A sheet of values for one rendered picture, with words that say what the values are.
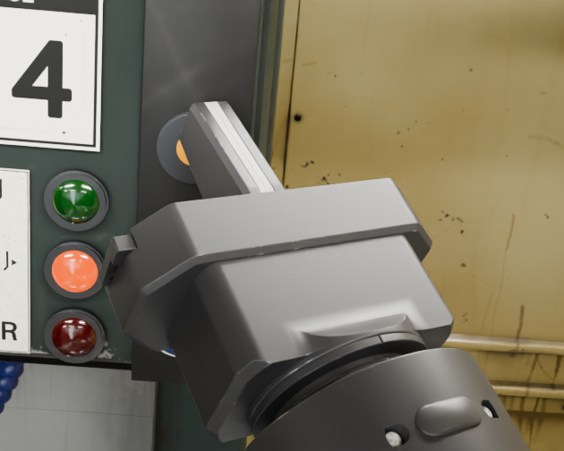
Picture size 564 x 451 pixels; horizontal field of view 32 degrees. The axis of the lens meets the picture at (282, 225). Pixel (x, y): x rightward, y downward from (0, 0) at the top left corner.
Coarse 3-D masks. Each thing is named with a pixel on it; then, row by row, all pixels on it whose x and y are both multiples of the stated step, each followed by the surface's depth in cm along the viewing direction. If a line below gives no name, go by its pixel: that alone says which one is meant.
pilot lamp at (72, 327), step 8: (64, 320) 43; (72, 320) 43; (80, 320) 43; (56, 328) 43; (64, 328) 43; (72, 328) 43; (80, 328) 43; (88, 328) 43; (56, 336) 43; (64, 336) 43; (72, 336) 43; (80, 336) 43; (88, 336) 43; (56, 344) 43; (64, 344) 43; (72, 344) 43; (80, 344) 43; (88, 344) 43; (64, 352) 44; (72, 352) 43; (80, 352) 44; (88, 352) 44
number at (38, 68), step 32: (0, 32) 39; (32, 32) 39; (64, 32) 39; (0, 64) 39; (32, 64) 39; (64, 64) 39; (0, 96) 40; (32, 96) 40; (64, 96) 40; (32, 128) 40; (64, 128) 40
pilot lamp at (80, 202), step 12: (72, 180) 41; (60, 192) 41; (72, 192) 41; (84, 192) 41; (96, 192) 41; (60, 204) 41; (72, 204) 41; (84, 204) 41; (96, 204) 41; (60, 216) 41; (72, 216) 41; (84, 216) 41
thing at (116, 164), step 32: (128, 0) 39; (128, 32) 39; (128, 64) 40; (256, 64) 40; (128, 96) 40; (256, 96) 40; (128, 128) 40; (256, 128) 41; (0, 160) 41; (32, 160) 41; (64, 160) 41; (96, 160) 41; (128, 160) 41; (32, 192) 41; (128, 192) 41; (32, 224) 42; (128, 224) 42; (32, 256) 42; (32, 288) 43; (32, 320) 44; (0, 352) 44; (32, 352) 44; (128, 352) 44
